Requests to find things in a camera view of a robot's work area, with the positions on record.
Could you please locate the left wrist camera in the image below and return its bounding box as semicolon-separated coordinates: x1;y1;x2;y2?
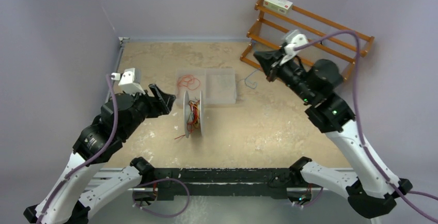
110;68;146;95

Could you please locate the white filament spool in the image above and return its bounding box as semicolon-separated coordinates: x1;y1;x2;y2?
183;90;205;138

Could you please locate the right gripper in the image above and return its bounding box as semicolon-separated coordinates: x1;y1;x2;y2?
255;46;318;104

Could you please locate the yellow wire on spool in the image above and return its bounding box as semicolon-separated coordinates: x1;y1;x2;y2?
191;103;202;127

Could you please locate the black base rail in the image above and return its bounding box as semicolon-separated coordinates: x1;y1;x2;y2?
139;156;312;201

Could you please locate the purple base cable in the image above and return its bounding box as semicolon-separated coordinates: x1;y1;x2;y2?
132;178;190;218

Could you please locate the blue wire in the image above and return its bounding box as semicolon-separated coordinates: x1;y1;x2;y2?
238;68;261;90

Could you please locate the white cardboard box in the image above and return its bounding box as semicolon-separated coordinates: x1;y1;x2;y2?
262;0;293;15

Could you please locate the translucent plastic divided tray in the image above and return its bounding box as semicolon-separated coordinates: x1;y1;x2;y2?
175;68;237;107

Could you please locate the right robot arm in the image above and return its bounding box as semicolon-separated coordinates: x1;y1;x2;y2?
254;50;413;219

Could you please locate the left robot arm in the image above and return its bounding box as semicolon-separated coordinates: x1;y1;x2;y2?
23;84;176;223

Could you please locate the wooden shoe rack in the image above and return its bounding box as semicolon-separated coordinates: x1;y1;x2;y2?
240;0;374;82

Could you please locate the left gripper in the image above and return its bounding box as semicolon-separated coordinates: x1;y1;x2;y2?
121;83;175;139

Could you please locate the red wire on spool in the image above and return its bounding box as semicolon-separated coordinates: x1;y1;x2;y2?
174;99;202;140

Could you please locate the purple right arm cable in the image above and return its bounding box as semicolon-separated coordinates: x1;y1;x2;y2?
294;30;438;223

